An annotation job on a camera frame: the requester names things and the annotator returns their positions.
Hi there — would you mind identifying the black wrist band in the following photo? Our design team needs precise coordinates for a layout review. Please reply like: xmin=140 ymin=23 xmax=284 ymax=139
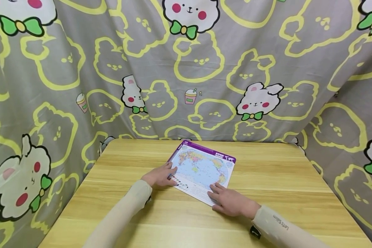
xmin=249 ymin=225 xmax=263 ymax=240

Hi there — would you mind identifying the person's right hand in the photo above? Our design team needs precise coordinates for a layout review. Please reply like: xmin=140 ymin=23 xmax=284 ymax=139
xmin=207 ymin=183 xmax=261 ymax=220

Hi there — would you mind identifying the person's left forearm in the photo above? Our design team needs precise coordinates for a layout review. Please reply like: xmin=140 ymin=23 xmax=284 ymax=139
xmin=82 ymin=179 xmax=153 ymax=248

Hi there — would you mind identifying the person's left hand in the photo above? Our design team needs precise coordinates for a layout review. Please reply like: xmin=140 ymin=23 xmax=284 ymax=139
xmin=141 ymin=162 xmax=178 ymax=188

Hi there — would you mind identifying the person's right forearm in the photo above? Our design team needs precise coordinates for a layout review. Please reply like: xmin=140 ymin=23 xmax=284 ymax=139
xmin=251 ymin=205 xmax=333 ymax=248

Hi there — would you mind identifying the world map card purple border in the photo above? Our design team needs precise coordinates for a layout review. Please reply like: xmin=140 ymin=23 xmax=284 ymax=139
xmin=167 ymin=140 xmax=237 ymax=207

